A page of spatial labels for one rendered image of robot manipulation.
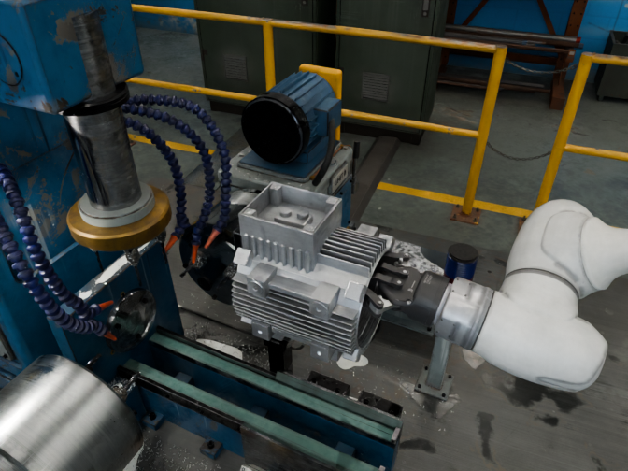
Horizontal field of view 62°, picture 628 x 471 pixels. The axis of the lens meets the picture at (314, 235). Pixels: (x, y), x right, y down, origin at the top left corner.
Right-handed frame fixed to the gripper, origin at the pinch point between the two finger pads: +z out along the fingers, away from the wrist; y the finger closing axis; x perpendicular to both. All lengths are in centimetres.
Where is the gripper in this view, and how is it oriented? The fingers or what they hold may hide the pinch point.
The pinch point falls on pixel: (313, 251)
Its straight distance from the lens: 79.5
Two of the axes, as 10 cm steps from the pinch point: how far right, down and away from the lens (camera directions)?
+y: -4.4, 5.4, -7.2
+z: -8.9, -3.5, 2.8
